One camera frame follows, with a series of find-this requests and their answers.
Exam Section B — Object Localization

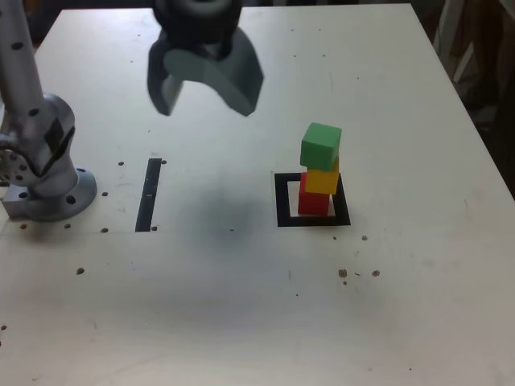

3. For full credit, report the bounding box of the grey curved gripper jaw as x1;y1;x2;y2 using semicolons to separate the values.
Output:
163;27;266;118
146;38;186;118

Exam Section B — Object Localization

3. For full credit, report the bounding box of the green cube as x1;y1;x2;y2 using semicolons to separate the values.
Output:
299;122;343;170

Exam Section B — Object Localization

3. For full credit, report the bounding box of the yellow cube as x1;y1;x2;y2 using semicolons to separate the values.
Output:
304;156;340;195

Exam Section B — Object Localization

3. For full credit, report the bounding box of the red cube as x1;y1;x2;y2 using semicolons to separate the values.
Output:
298;172;332;216

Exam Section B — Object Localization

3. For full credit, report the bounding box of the black tape square outline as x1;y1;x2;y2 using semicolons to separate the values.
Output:
274;171;352;228

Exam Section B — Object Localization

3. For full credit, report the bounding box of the black tape strip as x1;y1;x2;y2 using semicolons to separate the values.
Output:
134;158;162;233

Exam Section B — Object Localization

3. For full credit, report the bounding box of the white frame furniture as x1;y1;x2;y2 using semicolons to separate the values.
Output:
432;0;515;84

